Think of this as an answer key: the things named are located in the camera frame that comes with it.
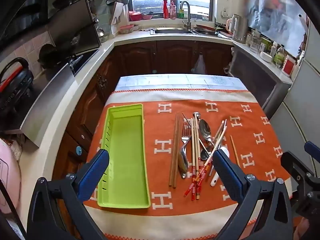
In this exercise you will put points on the white bowl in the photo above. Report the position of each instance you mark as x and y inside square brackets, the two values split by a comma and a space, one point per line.
[266, 57]

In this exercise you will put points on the black wok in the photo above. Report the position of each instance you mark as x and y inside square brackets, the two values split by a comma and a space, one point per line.
[52, 55]

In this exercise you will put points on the red bottle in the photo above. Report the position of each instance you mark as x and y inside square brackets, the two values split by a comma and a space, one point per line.
[166, 10]

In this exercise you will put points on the frying pan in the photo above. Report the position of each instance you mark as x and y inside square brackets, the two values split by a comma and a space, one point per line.
[205, 28]

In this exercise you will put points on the gas stove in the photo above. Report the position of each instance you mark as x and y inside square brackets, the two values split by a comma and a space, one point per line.
[76, 61]

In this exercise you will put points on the steel sink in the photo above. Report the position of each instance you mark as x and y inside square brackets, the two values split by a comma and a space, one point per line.
[172, 31]

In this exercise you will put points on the steel kitchen faucet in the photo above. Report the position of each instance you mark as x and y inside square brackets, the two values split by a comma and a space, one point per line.
[189, 15]

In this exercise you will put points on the small steel pot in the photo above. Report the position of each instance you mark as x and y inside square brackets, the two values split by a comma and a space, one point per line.
[100, 32]

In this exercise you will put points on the red basin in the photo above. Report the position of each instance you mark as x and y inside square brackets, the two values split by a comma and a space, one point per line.
[136, 16]

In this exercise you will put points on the green label bottle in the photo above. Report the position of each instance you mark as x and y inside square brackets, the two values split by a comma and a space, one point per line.
[279, 57]

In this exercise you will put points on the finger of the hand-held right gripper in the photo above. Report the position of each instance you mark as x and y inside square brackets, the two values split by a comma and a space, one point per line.
[292, 163]
[313, 148]

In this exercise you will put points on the white ceramic spoon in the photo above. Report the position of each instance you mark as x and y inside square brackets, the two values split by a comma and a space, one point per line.
[214, 182]

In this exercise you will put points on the light blue tablecloth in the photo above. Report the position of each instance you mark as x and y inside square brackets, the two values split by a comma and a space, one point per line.
[175, 82]

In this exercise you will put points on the steel electric kettle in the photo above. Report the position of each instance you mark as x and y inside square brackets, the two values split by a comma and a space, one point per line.
[240, 30]

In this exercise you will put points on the blue round cabinet knob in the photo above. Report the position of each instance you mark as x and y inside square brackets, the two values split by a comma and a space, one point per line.
[79, 150]

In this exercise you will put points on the green plastic utensil tray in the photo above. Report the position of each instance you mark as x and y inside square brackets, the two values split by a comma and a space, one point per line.
[127, 155]

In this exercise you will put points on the orange patterned blanket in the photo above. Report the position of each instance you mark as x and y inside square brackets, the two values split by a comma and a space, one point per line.
[160, 175]

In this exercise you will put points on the pink bottle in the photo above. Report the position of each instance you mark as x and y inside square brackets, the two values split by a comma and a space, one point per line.
[172, 11]

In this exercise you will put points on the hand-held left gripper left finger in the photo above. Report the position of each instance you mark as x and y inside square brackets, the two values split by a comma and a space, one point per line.
[96, 170]

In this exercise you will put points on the pink food container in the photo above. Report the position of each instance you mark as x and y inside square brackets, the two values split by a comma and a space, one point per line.
[126, 29]

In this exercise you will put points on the grey refrigerator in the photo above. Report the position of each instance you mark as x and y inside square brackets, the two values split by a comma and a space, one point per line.
[300, 105]

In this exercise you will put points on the person's right forearm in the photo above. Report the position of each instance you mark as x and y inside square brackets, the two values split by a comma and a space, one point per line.
[310, 230]

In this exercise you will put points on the dark grey built-in appliance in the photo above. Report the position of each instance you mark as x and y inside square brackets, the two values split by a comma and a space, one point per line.
[252, 80]

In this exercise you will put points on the metal fork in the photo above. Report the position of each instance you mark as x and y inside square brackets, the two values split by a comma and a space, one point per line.
[186, 132]

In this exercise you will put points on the white-capped bottle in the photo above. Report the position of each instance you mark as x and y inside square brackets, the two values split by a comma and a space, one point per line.
[274, 50]

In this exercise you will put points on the short tan wooden chopstick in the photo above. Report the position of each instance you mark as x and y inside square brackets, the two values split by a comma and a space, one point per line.
[234, 151]

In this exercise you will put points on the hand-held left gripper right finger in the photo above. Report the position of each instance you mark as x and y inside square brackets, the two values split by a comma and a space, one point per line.
[226, 172]

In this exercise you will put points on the blue plastic wall cover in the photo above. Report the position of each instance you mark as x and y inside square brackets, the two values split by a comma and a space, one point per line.
[275, 10]

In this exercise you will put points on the black pressure cooker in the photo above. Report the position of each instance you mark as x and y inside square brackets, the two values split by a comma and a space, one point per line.
[13, 85]

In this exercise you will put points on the pink appliance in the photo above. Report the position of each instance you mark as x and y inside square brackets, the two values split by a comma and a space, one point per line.
[7, 180]

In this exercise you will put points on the clear glass jar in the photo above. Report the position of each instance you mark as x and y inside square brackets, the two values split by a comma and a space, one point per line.
[255, 41]

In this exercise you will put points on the red-striped pale chopstick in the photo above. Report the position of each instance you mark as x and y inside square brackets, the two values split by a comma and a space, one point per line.
[190, 188]
[192, 150]
[204, 178]
[196, 150]

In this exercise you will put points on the green dish soap bottle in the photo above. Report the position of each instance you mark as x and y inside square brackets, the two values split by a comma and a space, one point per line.
[181, 13]

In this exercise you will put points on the hanging plastic bag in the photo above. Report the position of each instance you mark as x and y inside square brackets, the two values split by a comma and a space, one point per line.
[199, 65]

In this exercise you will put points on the red and white container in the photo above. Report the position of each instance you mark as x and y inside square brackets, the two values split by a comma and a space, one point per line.
[288, 66]

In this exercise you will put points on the large metal spoon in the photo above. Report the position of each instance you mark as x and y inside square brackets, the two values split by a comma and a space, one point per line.
[205, 130]

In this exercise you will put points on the small round metal spoon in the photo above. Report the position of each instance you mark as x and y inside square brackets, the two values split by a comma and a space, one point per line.
[196, 116]

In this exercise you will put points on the pale cutting board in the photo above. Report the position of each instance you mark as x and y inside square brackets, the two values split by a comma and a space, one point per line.
[117, 17]

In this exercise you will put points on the stainless steel splash guard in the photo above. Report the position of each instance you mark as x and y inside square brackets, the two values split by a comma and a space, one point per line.
[47, 105]

